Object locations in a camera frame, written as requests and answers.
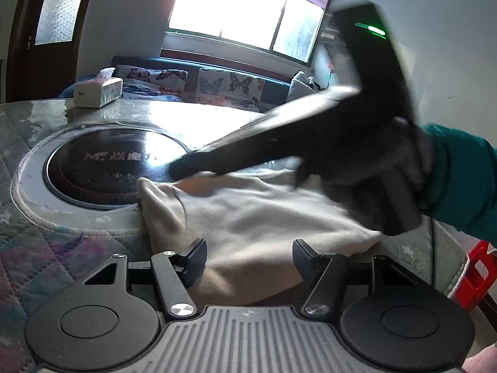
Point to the small butterfly print pillow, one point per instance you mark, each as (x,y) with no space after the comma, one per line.
(155,79)

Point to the large butterfly print pillow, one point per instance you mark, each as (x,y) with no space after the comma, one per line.
(229,85)

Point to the dark wooden door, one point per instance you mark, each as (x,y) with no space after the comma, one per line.
(23,58)

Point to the white tissue box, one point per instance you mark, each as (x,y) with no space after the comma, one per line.
(97,89)

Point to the person's right forearm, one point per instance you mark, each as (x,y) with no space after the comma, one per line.
(462,178)

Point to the cream garment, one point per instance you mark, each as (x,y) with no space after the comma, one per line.
(252,221)

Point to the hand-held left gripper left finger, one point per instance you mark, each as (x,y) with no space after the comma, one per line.
(196,258)

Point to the grey cushion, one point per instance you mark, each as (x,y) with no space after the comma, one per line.
(301,87)

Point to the window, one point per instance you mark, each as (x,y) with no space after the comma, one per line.
(240,4)

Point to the round black induction cooker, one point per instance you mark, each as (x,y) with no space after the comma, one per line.
(97,171)

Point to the blue corner sofa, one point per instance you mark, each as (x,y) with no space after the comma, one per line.
(192,72)

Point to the person's right hand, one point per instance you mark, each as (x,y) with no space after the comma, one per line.
(372,171)

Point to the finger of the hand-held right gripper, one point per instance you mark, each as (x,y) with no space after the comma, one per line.
(252,143)

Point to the red plastic stool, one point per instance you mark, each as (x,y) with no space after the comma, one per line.
(475,276)

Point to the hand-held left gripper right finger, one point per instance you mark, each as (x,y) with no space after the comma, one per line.
(303,258)

